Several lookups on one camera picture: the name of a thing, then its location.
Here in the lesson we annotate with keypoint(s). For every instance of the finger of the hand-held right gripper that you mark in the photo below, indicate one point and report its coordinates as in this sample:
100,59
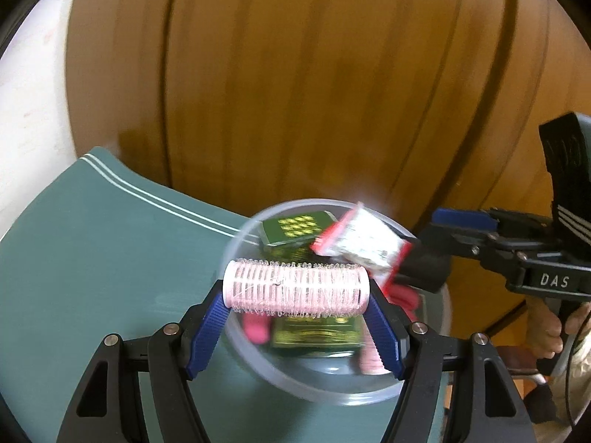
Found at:
471,244
461,217

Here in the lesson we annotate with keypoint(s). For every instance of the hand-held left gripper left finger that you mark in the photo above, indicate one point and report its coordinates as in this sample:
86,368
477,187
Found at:
207,332

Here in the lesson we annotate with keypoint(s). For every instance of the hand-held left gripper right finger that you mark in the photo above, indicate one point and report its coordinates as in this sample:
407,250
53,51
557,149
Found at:
383,334

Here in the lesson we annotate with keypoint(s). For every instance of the pink hair roller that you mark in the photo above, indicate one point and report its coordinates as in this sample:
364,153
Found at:
371,360
295,288

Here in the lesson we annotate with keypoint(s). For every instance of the clear plastic bowl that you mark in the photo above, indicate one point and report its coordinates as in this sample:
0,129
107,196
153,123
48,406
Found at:
323,390

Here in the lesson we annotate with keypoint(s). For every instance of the red white snack packet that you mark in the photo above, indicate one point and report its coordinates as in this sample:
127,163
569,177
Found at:
364,240

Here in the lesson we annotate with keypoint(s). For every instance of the green yellow cardboard box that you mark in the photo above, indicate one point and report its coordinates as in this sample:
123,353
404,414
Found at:
318,338
291,230

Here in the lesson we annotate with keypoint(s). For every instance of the person's right hand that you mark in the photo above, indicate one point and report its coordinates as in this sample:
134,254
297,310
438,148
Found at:
549,327

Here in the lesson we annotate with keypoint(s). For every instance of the green mat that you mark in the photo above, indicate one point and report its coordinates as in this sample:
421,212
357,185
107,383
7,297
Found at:
92,263

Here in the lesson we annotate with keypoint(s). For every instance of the person's beige clothing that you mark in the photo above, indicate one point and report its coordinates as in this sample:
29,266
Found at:
572,401

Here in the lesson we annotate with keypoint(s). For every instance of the wooden cabinet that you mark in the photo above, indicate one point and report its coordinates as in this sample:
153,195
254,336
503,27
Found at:
300,78

